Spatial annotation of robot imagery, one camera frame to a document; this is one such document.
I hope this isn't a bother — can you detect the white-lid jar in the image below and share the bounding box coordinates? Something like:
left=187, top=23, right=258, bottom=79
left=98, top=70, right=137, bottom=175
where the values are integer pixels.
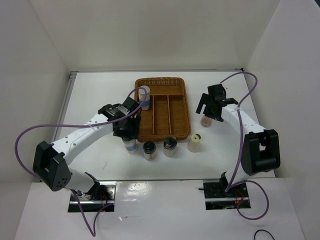
left=122, top=137, right=138, bottom=154

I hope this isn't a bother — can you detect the pink-lid spice jar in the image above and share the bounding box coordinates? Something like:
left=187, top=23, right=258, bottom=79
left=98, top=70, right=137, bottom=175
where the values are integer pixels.
left=200, top=115, right=212, bottom=128

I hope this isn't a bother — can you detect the black-cap spice jar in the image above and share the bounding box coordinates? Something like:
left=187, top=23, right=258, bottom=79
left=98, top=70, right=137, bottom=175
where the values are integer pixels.
left=143, top=140, right=157, bottom=161
left=163, top=136, right=178, bottom=157

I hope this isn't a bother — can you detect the silver-lid jar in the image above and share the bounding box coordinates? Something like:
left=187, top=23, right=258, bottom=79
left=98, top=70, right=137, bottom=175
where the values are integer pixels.
left=138, top=85, right=150, bottom=111

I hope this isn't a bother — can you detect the yellow-lid spice jar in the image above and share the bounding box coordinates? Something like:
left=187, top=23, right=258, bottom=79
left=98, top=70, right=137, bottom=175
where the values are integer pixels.
left=187, top=133, right=202, bottom=153

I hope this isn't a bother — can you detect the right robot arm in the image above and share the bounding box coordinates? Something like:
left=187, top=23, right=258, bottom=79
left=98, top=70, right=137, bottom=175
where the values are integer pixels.
left=196, top=84, right=281, bottom=197

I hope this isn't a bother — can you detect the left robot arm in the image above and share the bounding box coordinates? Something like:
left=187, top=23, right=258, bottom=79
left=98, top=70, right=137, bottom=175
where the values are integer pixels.
left=32, top=104, right=141, bottom=200

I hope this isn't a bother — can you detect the brown wicker divided basket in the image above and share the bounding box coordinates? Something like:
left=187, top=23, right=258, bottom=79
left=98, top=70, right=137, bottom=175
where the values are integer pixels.
left=134, top=77, right=191, bottom=143

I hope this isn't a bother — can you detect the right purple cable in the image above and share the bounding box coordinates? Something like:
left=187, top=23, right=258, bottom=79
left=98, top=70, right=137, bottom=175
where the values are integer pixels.
left=218, top=71, right=270, bottom=221

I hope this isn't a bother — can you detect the purple cable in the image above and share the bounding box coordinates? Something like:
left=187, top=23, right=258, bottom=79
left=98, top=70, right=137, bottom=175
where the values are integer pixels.
left=218, top=71, right=270, bottom=221
left=14, top=86, right=148, bottom=237

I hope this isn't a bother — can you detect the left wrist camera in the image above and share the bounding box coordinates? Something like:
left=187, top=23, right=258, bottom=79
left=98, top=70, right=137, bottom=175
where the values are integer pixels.
left=118, top=97, right=139, bottom=115

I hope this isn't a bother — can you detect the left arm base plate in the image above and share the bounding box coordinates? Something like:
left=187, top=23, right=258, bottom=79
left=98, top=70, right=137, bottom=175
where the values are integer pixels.
left=76, top=181, right=116, bottom=213

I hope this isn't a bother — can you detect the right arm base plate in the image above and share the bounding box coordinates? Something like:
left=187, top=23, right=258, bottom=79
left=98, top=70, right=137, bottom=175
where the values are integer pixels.
left=198, top=181, right=251, bottom=211

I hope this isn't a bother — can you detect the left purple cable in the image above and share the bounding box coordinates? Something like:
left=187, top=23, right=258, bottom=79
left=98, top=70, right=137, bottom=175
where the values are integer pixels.
left=14, top=86, right=148, bottom=237

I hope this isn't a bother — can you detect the black cable on floor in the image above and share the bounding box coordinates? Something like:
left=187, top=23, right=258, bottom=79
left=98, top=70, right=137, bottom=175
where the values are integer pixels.
left=254, top=229, right=277, bottom=240

